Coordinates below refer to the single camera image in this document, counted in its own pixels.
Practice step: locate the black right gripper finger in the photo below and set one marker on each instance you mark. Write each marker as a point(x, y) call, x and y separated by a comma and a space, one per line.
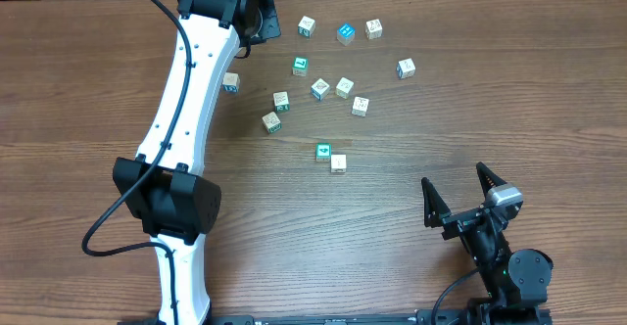
point(491, 183)
point(435, 209)

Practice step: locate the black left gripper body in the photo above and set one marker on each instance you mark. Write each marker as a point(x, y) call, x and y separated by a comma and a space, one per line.
point(267, 26)

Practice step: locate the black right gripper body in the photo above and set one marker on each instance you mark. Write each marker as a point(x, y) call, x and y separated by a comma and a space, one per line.
point(466, 218)

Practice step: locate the wooden block green bottom side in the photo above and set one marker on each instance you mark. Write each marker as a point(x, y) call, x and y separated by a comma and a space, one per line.
point(271, 122)

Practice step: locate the green top block number 4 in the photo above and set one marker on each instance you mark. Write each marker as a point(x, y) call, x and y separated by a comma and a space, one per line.
point(323, 152)

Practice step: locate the wooden block yellow side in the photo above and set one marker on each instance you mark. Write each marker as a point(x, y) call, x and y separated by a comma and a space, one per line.
point(360, 106)

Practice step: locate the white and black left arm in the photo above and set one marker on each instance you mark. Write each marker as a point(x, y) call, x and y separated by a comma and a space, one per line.
point(163, 185)

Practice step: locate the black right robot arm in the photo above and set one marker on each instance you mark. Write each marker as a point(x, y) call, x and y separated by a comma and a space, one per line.
point(516, 282)

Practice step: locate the wooden block teal side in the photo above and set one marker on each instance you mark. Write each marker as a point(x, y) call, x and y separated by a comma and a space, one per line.
point(306, 26)

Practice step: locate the green top block letter L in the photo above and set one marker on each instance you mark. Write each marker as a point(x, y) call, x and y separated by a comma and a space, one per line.
point(300, 66)

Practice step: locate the wooden block blue side left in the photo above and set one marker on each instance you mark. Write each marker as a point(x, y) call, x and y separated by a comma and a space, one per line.
point(231, 82)

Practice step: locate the wooden block blue side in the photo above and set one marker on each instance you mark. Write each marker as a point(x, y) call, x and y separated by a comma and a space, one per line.
point(405, 68)
point(231, 82)

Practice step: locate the blue top wooden block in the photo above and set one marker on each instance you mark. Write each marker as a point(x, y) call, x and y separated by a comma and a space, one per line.
point(346, 34)

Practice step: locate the wooden block diamond drawing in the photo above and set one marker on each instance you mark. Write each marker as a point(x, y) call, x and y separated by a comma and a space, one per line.
point(320, 89)

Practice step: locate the wooden block oval drawing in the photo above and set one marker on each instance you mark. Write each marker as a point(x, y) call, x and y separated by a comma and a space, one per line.
point(344, 87)

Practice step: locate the wooden block black drawing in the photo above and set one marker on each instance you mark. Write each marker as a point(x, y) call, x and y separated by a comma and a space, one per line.
point(373, 29)

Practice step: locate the wooden block blue side right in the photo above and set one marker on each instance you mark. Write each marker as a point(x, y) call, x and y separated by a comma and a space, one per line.
point(405, 68)

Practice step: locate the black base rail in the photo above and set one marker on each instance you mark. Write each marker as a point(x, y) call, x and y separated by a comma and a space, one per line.
point(338, 320)

